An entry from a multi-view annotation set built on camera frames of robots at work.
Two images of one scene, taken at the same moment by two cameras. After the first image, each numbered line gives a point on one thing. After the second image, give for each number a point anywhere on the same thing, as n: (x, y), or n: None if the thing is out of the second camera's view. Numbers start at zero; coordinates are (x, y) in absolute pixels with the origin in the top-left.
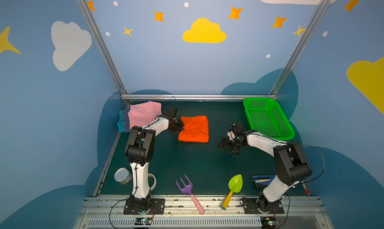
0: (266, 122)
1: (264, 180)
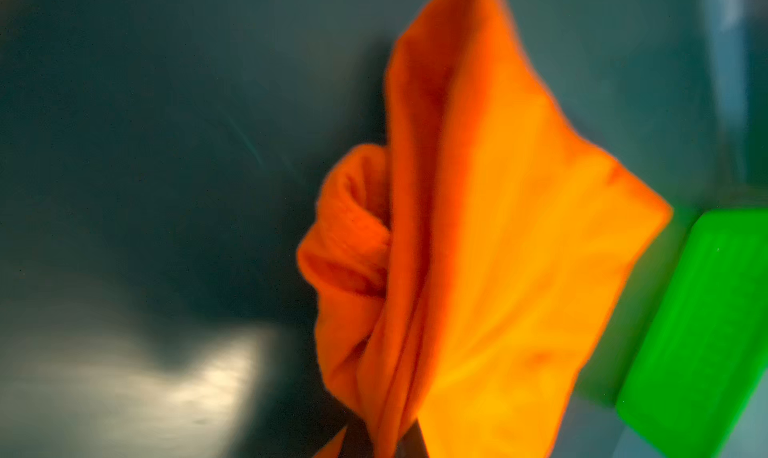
0: (708, 342)
1: None
